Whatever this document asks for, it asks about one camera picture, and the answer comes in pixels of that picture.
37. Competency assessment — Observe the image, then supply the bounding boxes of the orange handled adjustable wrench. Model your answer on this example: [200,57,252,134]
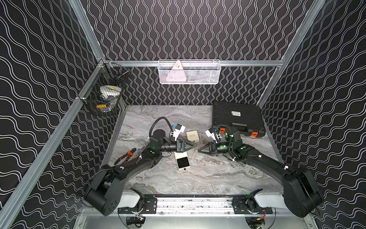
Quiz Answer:
[124,148,143,162]

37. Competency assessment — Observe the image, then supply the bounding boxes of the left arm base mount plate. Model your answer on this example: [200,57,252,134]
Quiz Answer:
[117,198,158,215]

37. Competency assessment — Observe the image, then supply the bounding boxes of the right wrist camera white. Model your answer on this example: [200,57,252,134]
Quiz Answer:
[205,127,221,143]

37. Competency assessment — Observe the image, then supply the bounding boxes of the aluminium front rail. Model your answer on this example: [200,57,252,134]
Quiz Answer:
[83,193,294,216]

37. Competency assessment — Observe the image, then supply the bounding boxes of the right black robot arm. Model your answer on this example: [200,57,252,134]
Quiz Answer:
[198,125,324,218]

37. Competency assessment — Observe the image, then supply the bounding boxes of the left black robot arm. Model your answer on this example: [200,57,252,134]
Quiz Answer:
[84,129,197,216]

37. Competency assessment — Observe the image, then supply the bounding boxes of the black plastic tool case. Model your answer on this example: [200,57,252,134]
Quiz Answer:
[212,101,266,138]

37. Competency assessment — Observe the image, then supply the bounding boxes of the cream drawer jewelry box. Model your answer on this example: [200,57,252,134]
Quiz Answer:
[174,152,190,171]

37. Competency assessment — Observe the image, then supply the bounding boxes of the black wire corner basket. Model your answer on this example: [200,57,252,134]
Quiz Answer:
[82,63,131,116]

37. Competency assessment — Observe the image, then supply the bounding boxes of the cream jewelry box right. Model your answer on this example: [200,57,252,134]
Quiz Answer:
[186,130,200,143]

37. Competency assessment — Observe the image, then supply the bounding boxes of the orange black pliers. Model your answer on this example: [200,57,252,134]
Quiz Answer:
[114,148,136,165]

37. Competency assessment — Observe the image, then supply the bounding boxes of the white wire wall basket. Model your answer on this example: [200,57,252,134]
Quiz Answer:
[157,60,222,85]

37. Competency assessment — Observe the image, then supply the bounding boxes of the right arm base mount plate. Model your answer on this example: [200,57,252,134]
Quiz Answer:
[232,198,273,215]

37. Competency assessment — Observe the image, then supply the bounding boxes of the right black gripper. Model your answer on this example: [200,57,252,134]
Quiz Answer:
[197,142,233,156]

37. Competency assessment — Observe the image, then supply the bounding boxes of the pink triangular card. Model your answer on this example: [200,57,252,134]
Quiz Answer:
[166,60,187,83]

